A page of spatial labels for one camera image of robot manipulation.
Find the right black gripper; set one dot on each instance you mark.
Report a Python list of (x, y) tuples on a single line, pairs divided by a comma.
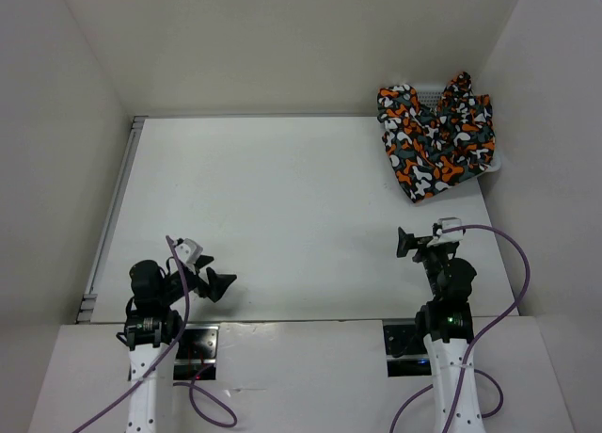
[(407, 241)]

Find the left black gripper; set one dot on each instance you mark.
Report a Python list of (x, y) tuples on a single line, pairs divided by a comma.
[(217, 283)]

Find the orange camouflage shorts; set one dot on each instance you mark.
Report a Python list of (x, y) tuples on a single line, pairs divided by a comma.
[(393, 104)]

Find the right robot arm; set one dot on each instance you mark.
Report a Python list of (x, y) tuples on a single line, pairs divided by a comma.
[(445, 326)]

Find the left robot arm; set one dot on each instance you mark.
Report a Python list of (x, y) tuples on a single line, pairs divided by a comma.
[(156, 317)]

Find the white plastic basket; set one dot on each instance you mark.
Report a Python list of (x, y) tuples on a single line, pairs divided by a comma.
[(452, 143)]

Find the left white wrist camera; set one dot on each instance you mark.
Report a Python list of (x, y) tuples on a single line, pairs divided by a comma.
[(187, 251)]

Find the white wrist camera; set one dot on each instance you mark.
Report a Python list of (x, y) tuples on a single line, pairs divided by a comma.
[(447, 230), (187, 251)]

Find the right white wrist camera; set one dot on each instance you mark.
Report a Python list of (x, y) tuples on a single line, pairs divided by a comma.
[(447, 230)]

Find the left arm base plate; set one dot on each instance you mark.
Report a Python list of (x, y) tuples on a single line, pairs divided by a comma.
[(196, 356)]

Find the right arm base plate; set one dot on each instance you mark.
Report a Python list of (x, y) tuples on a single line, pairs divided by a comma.
[(406, 355)]

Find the aluminium table edge rail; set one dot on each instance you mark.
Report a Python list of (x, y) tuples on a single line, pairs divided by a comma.
[(88, 300)]

